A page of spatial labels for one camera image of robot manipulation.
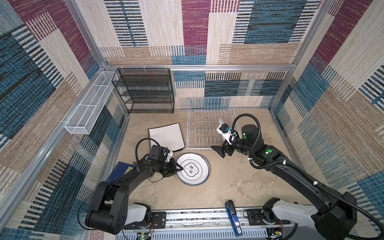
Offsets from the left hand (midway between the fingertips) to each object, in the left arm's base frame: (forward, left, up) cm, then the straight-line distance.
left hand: (182, 167), depth 84 cm
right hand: (+6, -18, +17) cm, 26 cm away
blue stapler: (-20, -24, -2) cm, 31 cm away
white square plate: (+27, +11, -8) cm, 30 cm away
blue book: (+2, +37, -6) cm, 38 cm away
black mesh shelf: (+55, +28, +10) cm, 63 cm away
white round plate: (0, -8, -4) cm, 9 cm away
